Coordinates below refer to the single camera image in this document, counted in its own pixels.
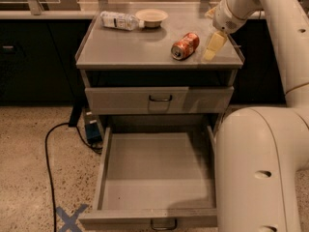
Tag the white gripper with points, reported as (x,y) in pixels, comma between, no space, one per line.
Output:
(224,19)

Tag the orange soda can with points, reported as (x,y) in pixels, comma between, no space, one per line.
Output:
(185,47)

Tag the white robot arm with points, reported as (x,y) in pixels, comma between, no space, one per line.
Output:
(259,149)

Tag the grey metal drawer cabinet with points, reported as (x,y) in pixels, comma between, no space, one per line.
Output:
(113,58)

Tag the closed grey top drawer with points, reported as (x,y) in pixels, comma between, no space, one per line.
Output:
(158,100)

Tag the open grey middle drawer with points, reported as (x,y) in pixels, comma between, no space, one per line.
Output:
(156,180)

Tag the beige paper bowl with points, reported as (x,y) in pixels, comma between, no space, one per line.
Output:
(152,18)

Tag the clear plastic water bottle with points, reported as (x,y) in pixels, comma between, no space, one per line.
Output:
(128,22)

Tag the blue power box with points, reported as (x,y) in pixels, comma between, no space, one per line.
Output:
(91,127)

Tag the dark counter cabinets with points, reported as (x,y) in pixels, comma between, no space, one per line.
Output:
(37,62)

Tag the blue tape cross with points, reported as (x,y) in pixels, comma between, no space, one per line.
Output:
(70,221)

